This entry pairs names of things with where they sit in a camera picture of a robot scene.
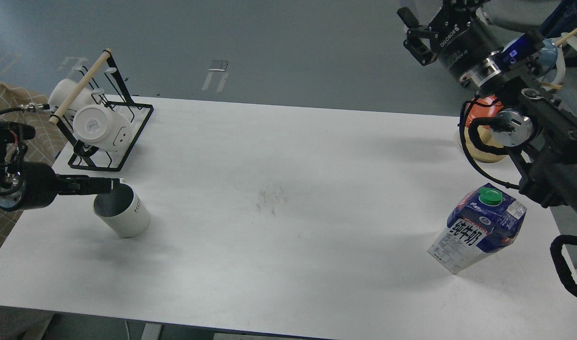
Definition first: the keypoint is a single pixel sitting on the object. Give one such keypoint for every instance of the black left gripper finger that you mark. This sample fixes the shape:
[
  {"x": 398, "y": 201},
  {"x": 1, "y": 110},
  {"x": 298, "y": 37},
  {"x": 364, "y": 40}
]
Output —
[
  {"x": 80, "y": 180},
  {"x": 86, "y": 189}
]

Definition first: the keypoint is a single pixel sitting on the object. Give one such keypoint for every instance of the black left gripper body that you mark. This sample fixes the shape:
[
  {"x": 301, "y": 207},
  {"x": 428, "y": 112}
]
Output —
[{"x": 38, "y": 189}]

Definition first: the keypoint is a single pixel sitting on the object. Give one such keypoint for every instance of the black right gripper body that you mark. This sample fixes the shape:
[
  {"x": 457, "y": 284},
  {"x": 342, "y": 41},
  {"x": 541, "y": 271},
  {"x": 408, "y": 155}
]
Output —
[{"x": 463, "y": 40}]

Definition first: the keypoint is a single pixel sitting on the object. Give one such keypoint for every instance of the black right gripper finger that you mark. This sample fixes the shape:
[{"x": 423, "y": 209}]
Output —
[
  {"x": 469, "y": 5},
  {"x": 415, "y": 33}
]

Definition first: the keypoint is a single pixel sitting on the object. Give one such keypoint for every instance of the white ribbed cup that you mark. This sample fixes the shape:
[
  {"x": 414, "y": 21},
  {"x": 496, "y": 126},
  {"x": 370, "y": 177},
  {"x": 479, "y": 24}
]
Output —
[{"x": 123, "y": 211}]

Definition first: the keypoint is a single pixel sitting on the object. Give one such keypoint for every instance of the blue white milk carton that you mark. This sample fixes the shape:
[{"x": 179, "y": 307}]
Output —
[{"x": 485, "y": 221}]

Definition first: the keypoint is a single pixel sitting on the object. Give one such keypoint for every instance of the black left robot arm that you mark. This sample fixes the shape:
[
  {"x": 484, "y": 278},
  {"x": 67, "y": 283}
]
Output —
[{"x": 13, "y": 148}]

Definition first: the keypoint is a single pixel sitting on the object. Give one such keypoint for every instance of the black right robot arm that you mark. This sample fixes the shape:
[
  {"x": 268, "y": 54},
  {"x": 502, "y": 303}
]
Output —
[{"x": 548, "y": 167}]

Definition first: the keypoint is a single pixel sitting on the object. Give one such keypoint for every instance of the orange cup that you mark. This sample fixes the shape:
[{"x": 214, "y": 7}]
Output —
[{"x": 486, "y": 107}]

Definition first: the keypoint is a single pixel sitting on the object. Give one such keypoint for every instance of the blue cup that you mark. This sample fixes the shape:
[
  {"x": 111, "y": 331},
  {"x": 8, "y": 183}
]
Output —
[{"x": 546, "y": 59}]

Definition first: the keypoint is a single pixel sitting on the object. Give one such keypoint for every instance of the white mug on rack front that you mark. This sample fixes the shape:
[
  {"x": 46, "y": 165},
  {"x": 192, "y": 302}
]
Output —
[{"x": 99, "y": 126}]

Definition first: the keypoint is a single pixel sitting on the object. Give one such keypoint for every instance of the wooden mug tree stand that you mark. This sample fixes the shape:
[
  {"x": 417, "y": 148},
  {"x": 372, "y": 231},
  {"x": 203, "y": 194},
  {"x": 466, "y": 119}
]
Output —
[{"x": 506, "y": 75}]

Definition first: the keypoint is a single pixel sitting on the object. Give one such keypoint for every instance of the black wire cup rack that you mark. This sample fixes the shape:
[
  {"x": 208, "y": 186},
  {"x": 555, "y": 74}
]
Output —
[{"x": 101, "y": 84}]

